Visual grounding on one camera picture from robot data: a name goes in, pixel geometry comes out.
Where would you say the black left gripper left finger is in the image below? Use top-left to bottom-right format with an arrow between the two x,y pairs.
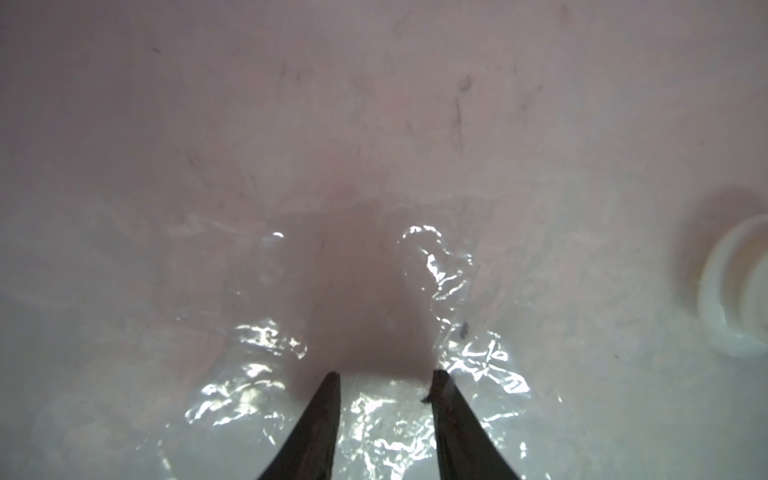
259,372 -> 341,480

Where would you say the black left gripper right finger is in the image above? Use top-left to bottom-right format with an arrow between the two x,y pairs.
422,370 -> 520,480

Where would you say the clear plastic vacuum bag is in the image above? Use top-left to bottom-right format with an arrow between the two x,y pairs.
1,1 -> 767,479

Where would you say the white bag valve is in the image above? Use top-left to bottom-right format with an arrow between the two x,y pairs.
697,214 -> 767,357

